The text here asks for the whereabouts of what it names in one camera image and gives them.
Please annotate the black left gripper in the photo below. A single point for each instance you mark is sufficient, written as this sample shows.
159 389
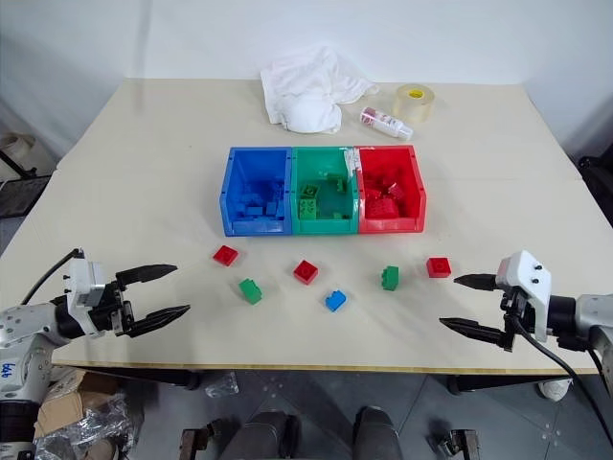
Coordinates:
109 309

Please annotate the black equipment case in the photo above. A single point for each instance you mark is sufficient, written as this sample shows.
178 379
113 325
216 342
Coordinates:
597 187

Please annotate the small clear bottle red print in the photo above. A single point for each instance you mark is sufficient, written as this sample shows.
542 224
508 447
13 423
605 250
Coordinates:
383 121

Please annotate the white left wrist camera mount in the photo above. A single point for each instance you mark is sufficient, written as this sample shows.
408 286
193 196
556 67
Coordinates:
84 280

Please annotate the green plastic bin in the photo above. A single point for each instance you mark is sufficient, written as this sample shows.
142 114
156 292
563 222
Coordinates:
313 165

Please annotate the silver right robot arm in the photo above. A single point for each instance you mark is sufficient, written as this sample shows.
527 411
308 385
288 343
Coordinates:
591 316

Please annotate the white torn tape patch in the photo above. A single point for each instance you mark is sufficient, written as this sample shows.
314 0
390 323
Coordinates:
351 160

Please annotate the white round object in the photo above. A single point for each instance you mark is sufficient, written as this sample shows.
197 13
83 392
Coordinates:
555 389

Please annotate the white balled cloth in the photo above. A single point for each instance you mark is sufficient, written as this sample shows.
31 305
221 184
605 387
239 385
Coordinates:
311 115

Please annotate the clear tape roll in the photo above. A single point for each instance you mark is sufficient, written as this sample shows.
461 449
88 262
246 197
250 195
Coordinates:
414 103

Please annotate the large green toy brick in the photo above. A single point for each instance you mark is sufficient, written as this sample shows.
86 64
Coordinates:
309 209

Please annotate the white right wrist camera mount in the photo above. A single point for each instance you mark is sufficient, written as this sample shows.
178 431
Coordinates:
527 275

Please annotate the brown cardboard box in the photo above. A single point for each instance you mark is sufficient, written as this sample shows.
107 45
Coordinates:
79 397

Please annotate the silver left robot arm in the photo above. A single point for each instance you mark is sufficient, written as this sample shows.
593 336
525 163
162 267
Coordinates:
29 330

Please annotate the black table frame bar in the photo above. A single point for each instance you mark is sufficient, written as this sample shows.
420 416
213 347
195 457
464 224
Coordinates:
498 382
143 376

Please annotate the dark rounded shape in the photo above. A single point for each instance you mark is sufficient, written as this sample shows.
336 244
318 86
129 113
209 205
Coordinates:
378 433
263 438

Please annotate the red plastic bin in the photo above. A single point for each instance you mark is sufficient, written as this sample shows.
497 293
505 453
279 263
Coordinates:
388 160

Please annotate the blue toy brick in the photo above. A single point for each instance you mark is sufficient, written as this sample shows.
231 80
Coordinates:
273 207
335 302
255 210

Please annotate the large red toy brick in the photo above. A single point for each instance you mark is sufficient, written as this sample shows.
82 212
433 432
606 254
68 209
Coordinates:
383 208

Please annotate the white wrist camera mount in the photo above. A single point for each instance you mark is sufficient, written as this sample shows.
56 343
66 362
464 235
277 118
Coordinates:
84 280
527 275

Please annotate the dark brown foot block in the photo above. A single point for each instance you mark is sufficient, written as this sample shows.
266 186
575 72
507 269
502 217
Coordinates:
198 441
460 445

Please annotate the white crumpled cloth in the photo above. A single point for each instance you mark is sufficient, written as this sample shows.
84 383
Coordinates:
316 72

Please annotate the beige round object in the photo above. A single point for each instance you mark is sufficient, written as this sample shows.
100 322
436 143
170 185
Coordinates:
16 144

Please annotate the small clear plastic bag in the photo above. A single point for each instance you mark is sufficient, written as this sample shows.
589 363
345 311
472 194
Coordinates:
222 385

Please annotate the blue plastic bin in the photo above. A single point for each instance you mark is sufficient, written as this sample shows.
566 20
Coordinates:
256 167

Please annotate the crumpled clear plastic wrap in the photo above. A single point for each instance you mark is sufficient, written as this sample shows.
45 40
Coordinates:
96 431

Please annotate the black stand base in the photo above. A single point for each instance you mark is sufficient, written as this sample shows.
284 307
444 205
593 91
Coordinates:
21 196

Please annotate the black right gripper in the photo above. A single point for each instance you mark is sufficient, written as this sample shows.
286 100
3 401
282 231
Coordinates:
519 311

